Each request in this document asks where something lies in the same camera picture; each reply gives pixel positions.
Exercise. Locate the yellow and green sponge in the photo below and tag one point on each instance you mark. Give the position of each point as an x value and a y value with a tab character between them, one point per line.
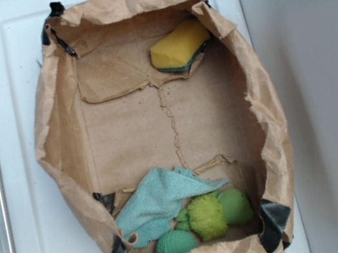
177	51

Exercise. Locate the brown paper bag tray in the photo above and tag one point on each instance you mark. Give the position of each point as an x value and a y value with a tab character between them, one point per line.
130	86

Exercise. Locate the light blue microfiber cloth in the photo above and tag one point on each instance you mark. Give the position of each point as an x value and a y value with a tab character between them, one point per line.
157	200

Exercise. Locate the fuzzy lime green toy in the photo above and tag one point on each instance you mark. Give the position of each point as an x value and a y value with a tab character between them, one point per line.
204	216

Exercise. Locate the smooth green ball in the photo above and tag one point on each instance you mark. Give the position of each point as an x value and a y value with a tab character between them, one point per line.
236	207

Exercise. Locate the textured green ball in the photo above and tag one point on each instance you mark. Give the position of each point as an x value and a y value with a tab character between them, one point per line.
176	241

